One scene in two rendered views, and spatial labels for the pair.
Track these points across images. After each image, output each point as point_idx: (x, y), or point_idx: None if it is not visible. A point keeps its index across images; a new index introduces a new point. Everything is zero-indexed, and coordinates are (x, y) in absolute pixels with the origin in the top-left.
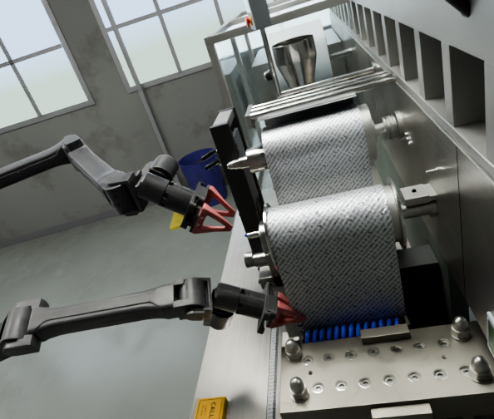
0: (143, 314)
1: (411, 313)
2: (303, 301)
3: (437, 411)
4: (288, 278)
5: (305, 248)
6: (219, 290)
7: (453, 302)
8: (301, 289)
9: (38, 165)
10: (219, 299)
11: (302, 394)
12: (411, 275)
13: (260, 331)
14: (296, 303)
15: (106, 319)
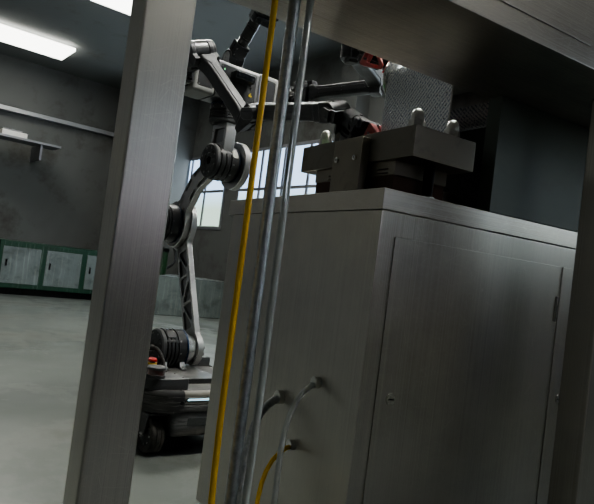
0: (305, 111)
1: (470, 189)
2: (389, 128)
3: (372, 150)
4: (387, 103)
5: (404, 72)
6: (350, 108)
7: (485, 148)
8: (391, 115)
9: (354, 85)
10: (345, 112)
11: (322, 139)
12: (480, 138)
13: (349, 136)
14: (384, 129)
15: (288, 109)
